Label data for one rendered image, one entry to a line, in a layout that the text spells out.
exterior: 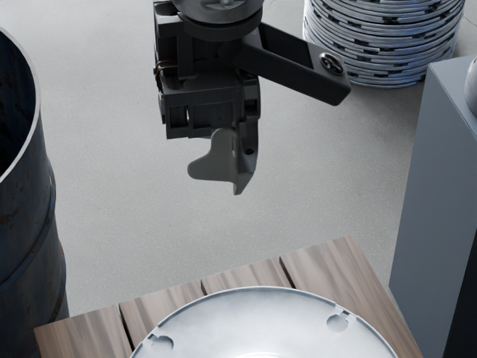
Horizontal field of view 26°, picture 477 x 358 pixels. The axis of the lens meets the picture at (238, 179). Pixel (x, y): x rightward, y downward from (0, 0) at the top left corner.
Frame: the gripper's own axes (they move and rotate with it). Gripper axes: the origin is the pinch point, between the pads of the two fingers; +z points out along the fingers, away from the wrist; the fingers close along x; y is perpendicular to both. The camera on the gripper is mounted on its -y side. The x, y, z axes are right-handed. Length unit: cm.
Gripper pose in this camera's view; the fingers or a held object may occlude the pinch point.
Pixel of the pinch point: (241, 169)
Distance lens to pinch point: 96.9
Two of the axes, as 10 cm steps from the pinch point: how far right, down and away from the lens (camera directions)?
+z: -0.1, 6.8, 7.4
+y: -9.8, 1.2, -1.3
